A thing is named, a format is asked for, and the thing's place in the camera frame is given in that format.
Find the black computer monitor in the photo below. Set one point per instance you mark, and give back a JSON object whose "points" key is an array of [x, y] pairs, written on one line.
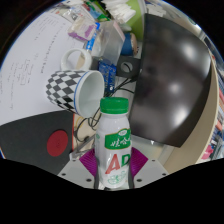
{"points": [[173, 83]]}

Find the black desk mat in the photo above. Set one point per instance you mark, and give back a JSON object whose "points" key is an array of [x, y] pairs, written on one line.
{"points": [[26, 140]]}

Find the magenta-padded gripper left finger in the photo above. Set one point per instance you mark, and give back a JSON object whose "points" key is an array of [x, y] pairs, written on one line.
{"points": [[76, 170]]}

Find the white drink bottle green cap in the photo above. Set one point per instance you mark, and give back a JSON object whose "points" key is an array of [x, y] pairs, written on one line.
{"points": [[113, 140]]}

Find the flat round red coaster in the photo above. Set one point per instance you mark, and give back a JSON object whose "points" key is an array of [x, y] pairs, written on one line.
{"points": [[57, 143]]}

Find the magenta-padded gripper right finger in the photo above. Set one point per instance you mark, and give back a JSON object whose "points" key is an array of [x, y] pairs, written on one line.
{"points": [[151, 170]]}

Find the blue circuit board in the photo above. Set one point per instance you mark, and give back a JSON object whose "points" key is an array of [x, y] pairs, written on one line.
{"points": [[107, 75]]}

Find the black white diamond pattern mug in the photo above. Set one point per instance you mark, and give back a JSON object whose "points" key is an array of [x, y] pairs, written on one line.
{"points": [[63, 88]]}

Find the blue round tin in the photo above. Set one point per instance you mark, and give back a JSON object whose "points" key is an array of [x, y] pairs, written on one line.
{"points": [[128, 45]]}

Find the clear plastic box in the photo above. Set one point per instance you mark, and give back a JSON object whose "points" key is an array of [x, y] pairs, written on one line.
{"points": [[110, 40]]}

